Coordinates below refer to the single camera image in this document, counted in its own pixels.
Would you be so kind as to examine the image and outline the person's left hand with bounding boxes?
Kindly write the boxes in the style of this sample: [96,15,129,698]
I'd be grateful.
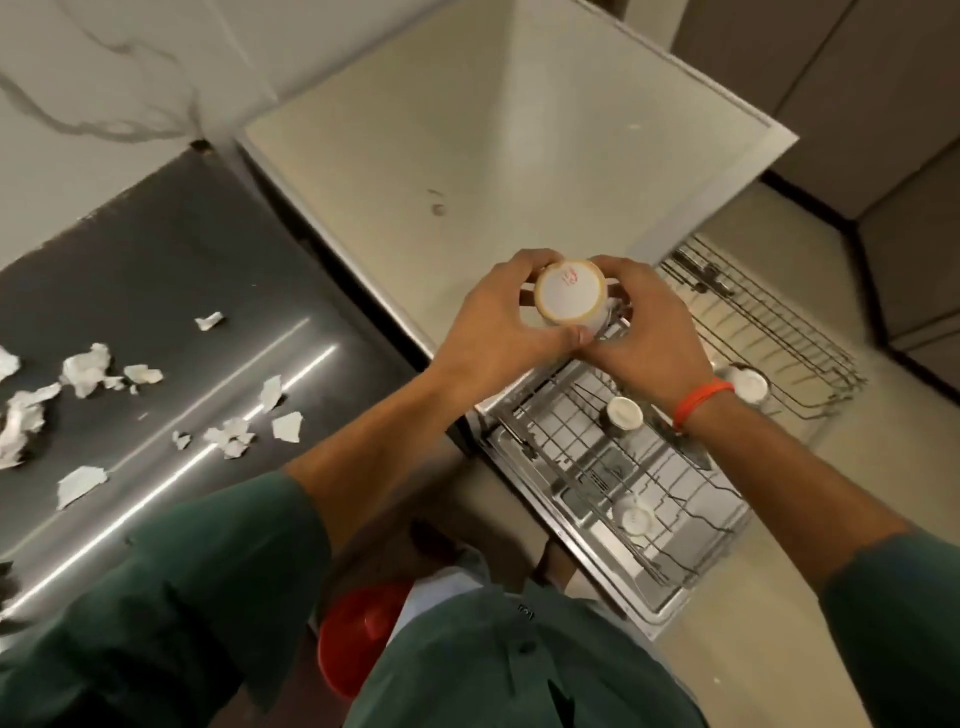
[429,249,594,391]

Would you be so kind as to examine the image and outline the person's right hand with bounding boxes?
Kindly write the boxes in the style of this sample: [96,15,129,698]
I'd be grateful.
[577,255,719,414]

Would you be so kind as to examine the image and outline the white cup with gold rim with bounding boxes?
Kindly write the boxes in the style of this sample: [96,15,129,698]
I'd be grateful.
[534,258,621,336]

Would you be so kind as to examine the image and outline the person's right forearm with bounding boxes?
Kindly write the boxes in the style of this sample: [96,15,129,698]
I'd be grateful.
[678,390,920,597]

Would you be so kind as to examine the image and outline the person's left forearm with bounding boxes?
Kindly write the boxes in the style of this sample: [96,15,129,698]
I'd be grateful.
[283,366,485,558]

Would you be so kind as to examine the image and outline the small white cup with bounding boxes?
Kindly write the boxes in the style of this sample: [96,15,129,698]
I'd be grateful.
[721,364,771,408]
[612,496,663,540]
[602,396,644,441]

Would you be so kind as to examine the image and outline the orange wristband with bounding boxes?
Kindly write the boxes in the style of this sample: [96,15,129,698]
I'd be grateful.
[672,378,737,433]

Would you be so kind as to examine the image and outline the steel dishwasher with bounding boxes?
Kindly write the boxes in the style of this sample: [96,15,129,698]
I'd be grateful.
[237,0,799,642]

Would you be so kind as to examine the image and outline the grey cabinets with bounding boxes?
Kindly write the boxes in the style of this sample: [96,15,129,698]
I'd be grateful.
[669,0,960,391]

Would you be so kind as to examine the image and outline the red plastic bucket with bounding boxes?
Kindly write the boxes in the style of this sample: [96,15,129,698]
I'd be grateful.
[316,580,415,703]

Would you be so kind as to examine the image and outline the green shirt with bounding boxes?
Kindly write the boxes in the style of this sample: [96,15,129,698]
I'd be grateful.
[0,471,960,728]

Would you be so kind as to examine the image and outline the scattered torn white paper scraps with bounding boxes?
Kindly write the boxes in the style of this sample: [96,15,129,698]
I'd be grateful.
[0,310,306,513]

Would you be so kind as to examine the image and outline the wire dish rack with cups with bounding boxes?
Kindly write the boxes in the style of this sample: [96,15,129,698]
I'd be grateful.
[486,360,753,588]

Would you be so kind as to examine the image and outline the wire dish rack with tines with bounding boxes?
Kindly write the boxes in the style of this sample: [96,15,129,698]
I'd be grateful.
[658,235,867,421]

